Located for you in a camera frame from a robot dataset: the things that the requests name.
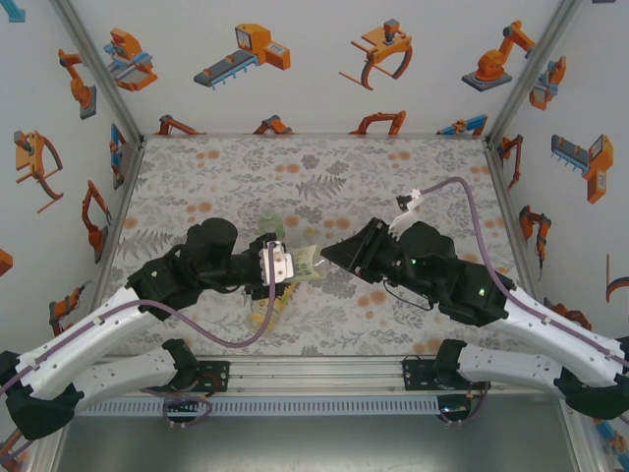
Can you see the clear bottle pale green label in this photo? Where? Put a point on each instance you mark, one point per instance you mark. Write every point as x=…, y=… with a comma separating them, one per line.
x=304, y=263

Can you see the aluminium front frame rail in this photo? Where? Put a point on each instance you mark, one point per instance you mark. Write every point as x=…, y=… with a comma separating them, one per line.
x=314, y=376

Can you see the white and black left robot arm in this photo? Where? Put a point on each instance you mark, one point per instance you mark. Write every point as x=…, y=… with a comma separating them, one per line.
x=88, y=334

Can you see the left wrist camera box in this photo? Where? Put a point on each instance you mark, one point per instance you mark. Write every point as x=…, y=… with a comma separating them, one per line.
x=280, y=265

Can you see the floral printed table cover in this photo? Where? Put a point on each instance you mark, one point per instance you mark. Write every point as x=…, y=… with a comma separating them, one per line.
x=221, y=172

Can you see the aluminium frame post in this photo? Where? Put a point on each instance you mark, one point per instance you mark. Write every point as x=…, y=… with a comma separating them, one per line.
x=536, y=64
x=97, y=64
x=582, y=452

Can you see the grey metal base sheet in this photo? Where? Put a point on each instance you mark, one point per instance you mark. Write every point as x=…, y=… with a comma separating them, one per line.
x=314, y=442

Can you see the aluminium back rail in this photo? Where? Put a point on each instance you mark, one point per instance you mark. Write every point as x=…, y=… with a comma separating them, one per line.
x=314, y=135

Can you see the yellow green bottle cap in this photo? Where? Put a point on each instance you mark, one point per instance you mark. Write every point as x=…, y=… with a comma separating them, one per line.
x=309, y=231

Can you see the aluminium side rail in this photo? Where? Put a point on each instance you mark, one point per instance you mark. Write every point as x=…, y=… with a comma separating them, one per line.
x=118, y=221
x=513, y=221

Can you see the bottle with orange yellow label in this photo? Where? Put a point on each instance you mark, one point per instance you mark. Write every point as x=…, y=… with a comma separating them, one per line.
x=258, y=317

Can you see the clear bottle bright green label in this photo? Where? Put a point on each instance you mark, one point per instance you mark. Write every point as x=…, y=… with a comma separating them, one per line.
x=270, y=226

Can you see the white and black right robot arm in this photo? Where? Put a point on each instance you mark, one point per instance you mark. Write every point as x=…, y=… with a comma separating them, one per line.
x=555, y=336

